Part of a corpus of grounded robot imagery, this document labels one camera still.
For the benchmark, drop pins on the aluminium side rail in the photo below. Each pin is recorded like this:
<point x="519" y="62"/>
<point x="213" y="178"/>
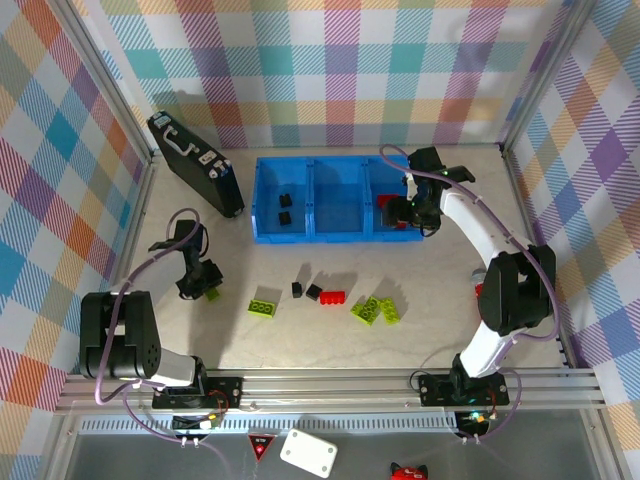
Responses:
<point x="135" y="210"/>
<point x="525" y="210"/>

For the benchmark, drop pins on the black square lego brick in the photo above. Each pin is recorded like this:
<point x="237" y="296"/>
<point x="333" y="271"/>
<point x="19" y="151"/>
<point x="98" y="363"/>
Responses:
<point x="284" y="218"/>
<point x="297" y="289"/>
<point x="314" y="291"/>
<point x="286" y="200"/>

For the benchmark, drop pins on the red triangle stop sign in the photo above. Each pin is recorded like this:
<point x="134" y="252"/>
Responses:
<point x="261" y="446"/>

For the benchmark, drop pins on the red and black gadget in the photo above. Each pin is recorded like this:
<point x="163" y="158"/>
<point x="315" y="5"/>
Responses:
<point x="410" y="472"/>

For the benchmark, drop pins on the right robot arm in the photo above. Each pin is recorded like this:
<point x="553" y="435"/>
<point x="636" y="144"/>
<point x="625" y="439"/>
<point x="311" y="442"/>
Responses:
<point x="515" y="295"/>

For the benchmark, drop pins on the black briefcase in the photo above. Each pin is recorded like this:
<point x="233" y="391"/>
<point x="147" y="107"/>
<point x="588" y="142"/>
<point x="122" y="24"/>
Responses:
<point x="195" y="165"/>

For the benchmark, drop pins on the lime green lego brick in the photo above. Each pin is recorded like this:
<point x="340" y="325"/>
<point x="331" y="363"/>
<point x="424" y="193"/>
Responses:
<point x="390" y="311"/>
<point x="212" y="294"/>
<point x="262" y="308"/>
<point x="371" y="310"/>
<point x="356" y="310"/>

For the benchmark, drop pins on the aluminium frame post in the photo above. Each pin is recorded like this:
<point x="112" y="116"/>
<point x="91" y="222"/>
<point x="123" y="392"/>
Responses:
<point x="111" y="75"/>
<point x="543" y="75"/>

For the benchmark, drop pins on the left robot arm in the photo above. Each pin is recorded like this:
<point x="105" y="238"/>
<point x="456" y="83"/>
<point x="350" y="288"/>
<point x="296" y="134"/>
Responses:
<point x="120" y="340"/>

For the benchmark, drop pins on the white plastic box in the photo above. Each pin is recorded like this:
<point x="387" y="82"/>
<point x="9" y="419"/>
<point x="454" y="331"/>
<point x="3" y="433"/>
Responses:
<point x="307" y="452"/>

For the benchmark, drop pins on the wide aluminium rail beam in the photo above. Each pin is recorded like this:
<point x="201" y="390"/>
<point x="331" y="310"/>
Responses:
<point x="325" y="390"/>

